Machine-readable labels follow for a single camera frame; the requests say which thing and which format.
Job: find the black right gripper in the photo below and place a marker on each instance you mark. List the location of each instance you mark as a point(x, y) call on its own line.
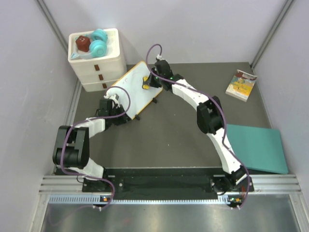
point(151, 83)

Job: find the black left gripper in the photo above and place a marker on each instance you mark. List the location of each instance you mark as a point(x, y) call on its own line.
point(124, 119)

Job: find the yellow black whiteboard eraser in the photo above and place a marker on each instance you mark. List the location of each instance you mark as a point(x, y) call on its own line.
point(145, 84)

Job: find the yellow framed whiteboard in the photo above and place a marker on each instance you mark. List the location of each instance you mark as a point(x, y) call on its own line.
point(129, 90)

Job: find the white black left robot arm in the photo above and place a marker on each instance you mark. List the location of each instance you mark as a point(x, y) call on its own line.
point(72, 146)

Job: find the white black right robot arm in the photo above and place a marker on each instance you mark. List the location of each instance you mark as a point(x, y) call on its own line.
point(210, 118)

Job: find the white three drawer unit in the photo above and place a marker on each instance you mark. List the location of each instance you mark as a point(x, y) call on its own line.
point(97, 74)

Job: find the turquoise headphones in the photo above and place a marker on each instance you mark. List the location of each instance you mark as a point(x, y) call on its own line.
point(98, 46)

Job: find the dark red cube toy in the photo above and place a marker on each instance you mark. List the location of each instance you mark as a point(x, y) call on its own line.
point(83, 43)

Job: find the colourful paperback book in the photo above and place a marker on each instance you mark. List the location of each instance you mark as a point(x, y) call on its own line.
point(241, 85)

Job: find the teal foam pad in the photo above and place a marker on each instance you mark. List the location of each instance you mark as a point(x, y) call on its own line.
point(259, 149)

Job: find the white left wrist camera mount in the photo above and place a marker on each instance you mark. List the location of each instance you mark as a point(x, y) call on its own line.
point(114, 98)

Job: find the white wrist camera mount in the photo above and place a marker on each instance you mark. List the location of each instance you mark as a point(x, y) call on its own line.
point(114, 98)
point(159, 58)

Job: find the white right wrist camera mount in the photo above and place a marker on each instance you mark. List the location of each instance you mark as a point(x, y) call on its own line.
point(159, 58)

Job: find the grey perforated cable duct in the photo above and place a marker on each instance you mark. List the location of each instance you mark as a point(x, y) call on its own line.
point(97, 199)

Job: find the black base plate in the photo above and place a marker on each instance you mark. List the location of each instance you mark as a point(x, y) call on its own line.
point(194, 183)

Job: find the aluminium frame rail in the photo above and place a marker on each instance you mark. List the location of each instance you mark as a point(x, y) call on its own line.
point(262, 183)

